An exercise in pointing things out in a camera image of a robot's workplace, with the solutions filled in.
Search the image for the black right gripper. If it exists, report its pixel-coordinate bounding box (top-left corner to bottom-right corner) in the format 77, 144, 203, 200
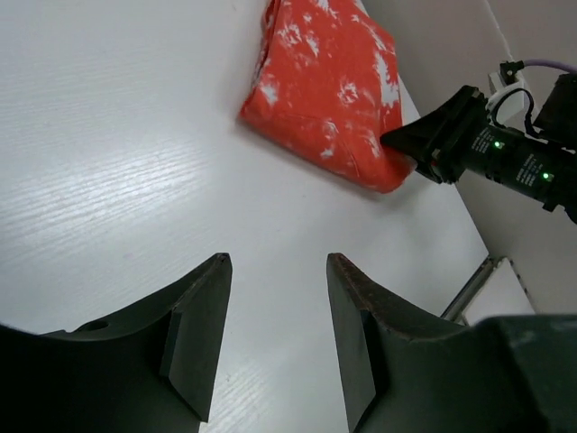
380, 84, 576, 222

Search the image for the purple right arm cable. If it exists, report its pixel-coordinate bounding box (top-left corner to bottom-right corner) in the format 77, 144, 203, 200
517, 58, 577, 73

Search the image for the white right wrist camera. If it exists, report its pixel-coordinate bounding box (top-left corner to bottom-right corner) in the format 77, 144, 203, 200
486, 60, 537, 136

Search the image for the red white patterned cloth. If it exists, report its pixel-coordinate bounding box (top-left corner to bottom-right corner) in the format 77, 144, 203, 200
239, 1, 415, 193

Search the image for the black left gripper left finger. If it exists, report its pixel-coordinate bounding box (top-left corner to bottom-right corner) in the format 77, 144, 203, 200
1, 253, 233, 432

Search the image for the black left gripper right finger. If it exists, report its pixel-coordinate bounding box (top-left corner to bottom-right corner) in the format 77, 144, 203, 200
326, 253, 576, 432

